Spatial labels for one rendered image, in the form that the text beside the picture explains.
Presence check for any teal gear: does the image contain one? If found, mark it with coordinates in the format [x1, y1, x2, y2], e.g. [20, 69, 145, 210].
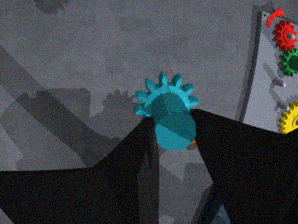
[134, 71, 200, 151]

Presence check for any yellow gear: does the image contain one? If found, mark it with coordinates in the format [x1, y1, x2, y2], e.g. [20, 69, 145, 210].
[279, 100, 298, 135]

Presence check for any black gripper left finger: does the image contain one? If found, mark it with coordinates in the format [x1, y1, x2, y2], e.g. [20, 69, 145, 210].
[0, 116, 160, 224]

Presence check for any red gear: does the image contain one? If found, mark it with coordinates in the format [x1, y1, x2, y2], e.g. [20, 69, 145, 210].
[273, 20, 297, 51]

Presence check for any green gear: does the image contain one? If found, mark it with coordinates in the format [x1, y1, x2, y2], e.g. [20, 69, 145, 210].
[279, 47, 298, 77]

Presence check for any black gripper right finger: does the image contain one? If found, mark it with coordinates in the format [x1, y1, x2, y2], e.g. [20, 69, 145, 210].
[190, 109, 298, 224]

